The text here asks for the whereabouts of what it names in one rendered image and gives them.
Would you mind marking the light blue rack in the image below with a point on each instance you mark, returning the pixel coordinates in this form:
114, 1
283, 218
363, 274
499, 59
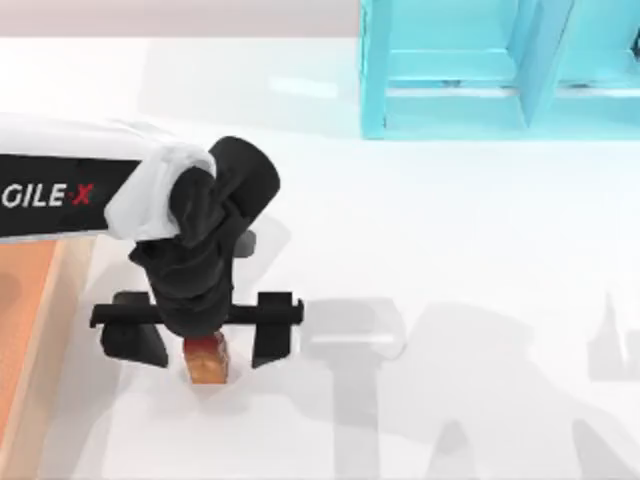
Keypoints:
450, 75

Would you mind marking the pale grey rounded box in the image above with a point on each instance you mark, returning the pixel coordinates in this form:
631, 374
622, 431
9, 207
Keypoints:
246, 245

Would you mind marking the brown bread loaf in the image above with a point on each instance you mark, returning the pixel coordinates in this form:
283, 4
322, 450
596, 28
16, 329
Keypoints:
207, 362

